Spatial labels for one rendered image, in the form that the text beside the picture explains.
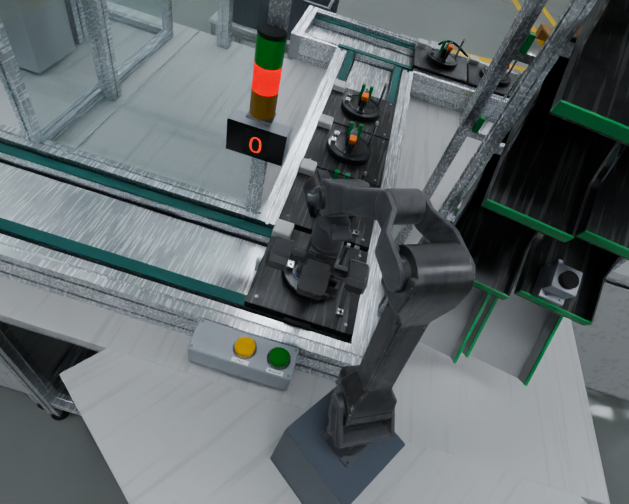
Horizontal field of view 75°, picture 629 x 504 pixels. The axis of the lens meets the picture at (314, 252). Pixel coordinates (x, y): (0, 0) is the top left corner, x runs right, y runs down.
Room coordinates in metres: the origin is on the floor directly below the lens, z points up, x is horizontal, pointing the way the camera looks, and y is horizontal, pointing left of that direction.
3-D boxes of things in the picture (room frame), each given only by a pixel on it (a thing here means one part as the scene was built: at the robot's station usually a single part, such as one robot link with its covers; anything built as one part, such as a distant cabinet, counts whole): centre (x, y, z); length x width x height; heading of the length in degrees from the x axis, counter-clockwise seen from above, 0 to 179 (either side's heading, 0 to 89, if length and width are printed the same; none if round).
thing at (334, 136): (1.07, 0.00, 1.01); 0.24 x 0.24 x 0.13; 1
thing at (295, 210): (0.83, -0.01, 1.01); 0.24 x 0.24 x 0.13; 1
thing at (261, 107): (0.69, 0.18, 1.29); 0.05 x 0.05 x 0.05
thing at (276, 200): (1.05, 0.00, 0.91); 1.24 x 0.33 x 0.10; 1
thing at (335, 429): (0.22, -0.14, 1.15); 0.09 x 0.07 x 0.06; 117
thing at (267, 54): (0.69, 0.18, 1.39); 0.05 x 0.05 x 0.05
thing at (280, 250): (0.47, -0.01, 1.17); 0.19 x 0.06 x 0.08; 91
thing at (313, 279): (0.42, -0.02, 1.17); 0.07 x 0.07 x 0.06; 0
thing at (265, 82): (0.69, 0.18, 1.34); 0.05 x 0.05 x 0.05
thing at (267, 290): (0.57, -0.01, 0.96); 0.24 x 0.24 x 0.02; 1
